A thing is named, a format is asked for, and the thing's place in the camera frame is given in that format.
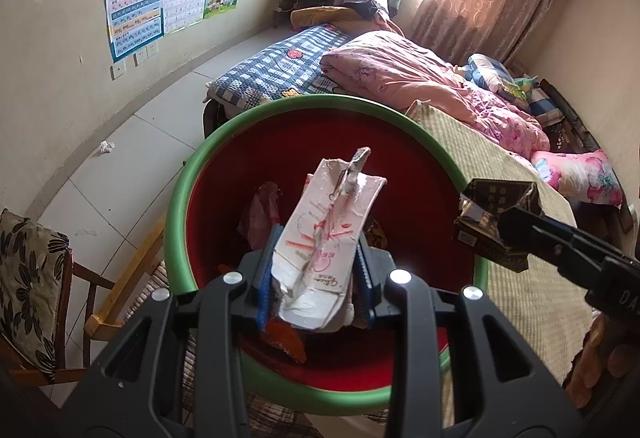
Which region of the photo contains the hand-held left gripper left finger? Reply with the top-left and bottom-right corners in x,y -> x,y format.
60,224 -> 283,438

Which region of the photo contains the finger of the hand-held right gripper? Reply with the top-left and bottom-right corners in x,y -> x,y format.
514,206 -> 622,265
497,215 -> 604,279

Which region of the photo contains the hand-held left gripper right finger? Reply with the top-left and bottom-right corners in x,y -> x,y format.
354,238 -> 583,438

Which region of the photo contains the white drink carton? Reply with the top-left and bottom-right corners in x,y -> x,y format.
270,147 -> 388,333

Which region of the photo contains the black gold wrapper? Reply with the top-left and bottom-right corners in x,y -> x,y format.
451,178 -> 546,273

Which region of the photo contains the red green plastic basin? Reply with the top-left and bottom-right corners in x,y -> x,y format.
164,94 -> 488,416

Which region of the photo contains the person's right hand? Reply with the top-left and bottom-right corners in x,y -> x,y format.
562,317 -> 640,411

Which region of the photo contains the pink floral pillow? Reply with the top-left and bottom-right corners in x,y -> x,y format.
530,149 -> 623,209

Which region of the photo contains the orange plastic wrapper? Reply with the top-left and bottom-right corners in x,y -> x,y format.
262,318 -> 308,365

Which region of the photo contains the pale pink checked wrapper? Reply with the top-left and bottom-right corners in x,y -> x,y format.
237,182 -> 283,251

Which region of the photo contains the dark wooden headboard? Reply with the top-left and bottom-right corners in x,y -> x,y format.
537,78 -> 640,239

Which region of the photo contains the grey plaid pillow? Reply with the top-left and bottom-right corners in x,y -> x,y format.
530,88 -> 563,123

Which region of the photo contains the striped seat cushion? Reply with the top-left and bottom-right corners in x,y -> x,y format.
122,263 -> 396,438

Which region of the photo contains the yellow green striped item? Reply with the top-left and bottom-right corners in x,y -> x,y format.
502,80 -> 533,106

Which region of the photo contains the blue plaid folded blanket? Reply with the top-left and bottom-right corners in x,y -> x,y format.
467,54 -> 516,91

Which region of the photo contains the wooden chair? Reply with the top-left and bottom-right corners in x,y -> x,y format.
0,248 -> 118,386

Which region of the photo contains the blue plaid bedsheet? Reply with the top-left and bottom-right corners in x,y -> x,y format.
207,25 -> 358,108

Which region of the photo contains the floral chair cushion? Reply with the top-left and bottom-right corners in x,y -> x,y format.
0,209 -> 71,376

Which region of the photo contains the yellow blanket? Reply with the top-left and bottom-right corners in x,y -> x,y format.
291,6 -> 361,29

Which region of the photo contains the black cloth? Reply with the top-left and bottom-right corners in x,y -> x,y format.
345,0 -> 381,16

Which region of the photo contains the light wooden frame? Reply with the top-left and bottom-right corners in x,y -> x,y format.
84,217 -> 168,339

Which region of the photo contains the double wall socket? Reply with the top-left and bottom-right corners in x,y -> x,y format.
134,42 -> 158,66

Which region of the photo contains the blue wall poster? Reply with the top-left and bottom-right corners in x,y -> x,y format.
104,0 -> 167,63

